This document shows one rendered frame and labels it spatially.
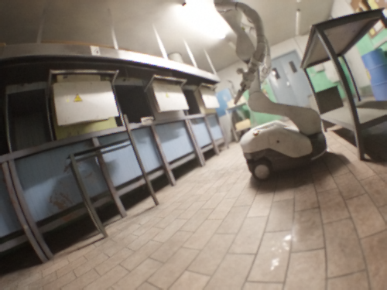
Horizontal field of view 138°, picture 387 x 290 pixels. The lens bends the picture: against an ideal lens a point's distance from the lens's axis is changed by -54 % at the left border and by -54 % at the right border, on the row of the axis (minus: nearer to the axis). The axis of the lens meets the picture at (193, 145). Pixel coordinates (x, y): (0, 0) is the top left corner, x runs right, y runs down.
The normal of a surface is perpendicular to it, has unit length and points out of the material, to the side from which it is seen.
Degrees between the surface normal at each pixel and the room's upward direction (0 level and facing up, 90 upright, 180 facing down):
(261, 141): 90
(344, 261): 0
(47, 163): 90
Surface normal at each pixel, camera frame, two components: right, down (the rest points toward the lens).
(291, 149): -0.51, 0.22
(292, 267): -0.35, -0.94
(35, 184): 0.77, -0.27
